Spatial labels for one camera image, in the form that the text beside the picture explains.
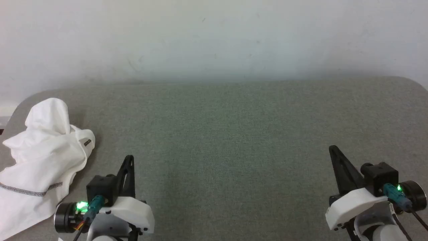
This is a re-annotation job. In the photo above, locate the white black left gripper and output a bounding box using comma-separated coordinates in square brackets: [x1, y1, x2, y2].
[53, 155, 155, 241]

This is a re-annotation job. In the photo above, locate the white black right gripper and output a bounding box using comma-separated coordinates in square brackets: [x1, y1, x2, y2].
[325, 146, 427, 231]

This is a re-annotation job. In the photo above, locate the white long-sleeve garment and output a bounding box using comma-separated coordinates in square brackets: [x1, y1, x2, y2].
[0, 98, 96, 241]

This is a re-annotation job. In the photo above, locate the grey fabric upholstered sofa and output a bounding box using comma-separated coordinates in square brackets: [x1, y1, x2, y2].
[0, 76, 428, 241]

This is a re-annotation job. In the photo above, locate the black cable teal plug left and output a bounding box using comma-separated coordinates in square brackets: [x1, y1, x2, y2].
[73, 195, 105, 241]

